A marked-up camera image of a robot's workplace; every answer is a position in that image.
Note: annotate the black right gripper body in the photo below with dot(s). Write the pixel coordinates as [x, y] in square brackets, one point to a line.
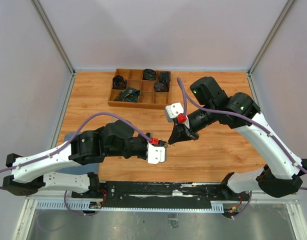
[192, 130]

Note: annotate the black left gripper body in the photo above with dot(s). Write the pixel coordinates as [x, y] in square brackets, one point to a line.
[142, 144]

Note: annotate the keyring with keys and tags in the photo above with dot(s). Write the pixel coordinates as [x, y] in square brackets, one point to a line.
[166, 143]

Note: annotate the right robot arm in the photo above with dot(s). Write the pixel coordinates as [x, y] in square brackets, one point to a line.
[282, 172]

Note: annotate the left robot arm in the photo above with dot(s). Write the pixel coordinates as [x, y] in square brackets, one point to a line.
[40, 172]

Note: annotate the blue floral tie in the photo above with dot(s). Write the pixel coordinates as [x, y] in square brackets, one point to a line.
[130, 94]

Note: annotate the rolled brown tie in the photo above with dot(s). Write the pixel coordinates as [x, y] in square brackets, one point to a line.
[160, 87]

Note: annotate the wooden compartment tray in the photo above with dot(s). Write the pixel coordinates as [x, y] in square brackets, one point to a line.
[149, 99]

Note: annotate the rolled dark blue tie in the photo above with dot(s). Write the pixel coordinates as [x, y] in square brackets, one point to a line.
[164, 78]

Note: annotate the rolled black tie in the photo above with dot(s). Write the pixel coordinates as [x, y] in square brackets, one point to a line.
[119, 83]

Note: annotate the rolled green patterned tie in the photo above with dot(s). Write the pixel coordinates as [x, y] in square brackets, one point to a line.
[149, 74]

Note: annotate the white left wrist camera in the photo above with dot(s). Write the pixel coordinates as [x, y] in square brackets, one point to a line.
[156, 154]

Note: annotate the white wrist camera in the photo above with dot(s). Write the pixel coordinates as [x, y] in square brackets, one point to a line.
[174, 113]
[156, 154]

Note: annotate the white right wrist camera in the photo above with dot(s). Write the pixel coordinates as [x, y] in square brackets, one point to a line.
[174, 113]

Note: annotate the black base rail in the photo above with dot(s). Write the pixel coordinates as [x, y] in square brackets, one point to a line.
[170, 197]

